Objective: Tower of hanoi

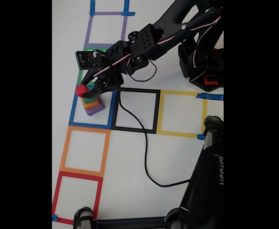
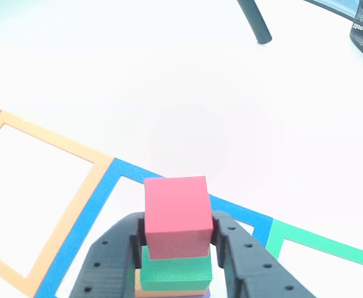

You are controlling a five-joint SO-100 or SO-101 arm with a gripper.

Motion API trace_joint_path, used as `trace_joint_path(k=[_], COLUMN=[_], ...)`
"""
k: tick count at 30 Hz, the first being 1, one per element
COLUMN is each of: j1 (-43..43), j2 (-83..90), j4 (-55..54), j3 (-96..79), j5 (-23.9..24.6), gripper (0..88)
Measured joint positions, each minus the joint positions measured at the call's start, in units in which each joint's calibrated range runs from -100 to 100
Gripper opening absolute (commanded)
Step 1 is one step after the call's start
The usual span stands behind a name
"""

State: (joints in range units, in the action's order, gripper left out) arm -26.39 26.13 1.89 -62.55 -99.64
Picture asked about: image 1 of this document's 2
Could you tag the small red cube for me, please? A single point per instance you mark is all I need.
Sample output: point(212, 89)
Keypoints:
point(81, 90)

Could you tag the green cube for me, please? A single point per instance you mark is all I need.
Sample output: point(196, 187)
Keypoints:
point(90, 100)

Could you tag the orange cube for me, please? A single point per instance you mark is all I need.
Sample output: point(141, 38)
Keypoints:
point(92, 106)

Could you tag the large purple cube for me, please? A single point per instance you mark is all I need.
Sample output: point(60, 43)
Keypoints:
point(96, 111)

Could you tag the blue tape strip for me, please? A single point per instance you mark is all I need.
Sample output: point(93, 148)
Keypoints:
point(92, 6)
point(54, 217)
point(200, 137)
point(213, 97)
point(127, 7)

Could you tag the red table clamp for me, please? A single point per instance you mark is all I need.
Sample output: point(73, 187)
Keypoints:
point(210, 81)

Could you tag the green square frame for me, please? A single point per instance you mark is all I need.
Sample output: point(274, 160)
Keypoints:
point(80, 78)

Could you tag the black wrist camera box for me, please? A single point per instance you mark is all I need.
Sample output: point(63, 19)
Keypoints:
point(90, 59)

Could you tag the purple square frame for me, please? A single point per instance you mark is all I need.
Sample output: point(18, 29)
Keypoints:
point(87, 35)

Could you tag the blue square frame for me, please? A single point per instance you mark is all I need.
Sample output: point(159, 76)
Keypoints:
point(89, 125)

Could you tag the black square frame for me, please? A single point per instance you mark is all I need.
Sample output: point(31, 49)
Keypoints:
point(139, 130)

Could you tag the orange square frame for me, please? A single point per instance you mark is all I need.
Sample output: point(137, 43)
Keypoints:
point(64, 152)

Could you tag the yellow square frame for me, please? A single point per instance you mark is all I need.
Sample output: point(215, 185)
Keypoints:
point(177, 134)

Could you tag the red square frame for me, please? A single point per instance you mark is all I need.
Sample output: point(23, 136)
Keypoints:
point(55, 195)

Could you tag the black camera tripod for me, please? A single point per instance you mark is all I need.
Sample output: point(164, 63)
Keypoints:
point(201, 190)

